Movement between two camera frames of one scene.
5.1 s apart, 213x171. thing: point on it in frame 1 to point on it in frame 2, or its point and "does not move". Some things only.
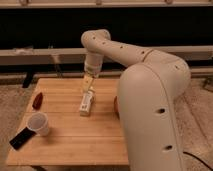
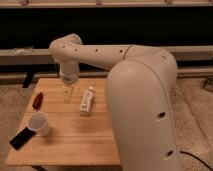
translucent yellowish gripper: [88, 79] to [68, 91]
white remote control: [85, 107] does not move
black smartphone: [24, 136] does not move
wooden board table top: [74, 139] does not move
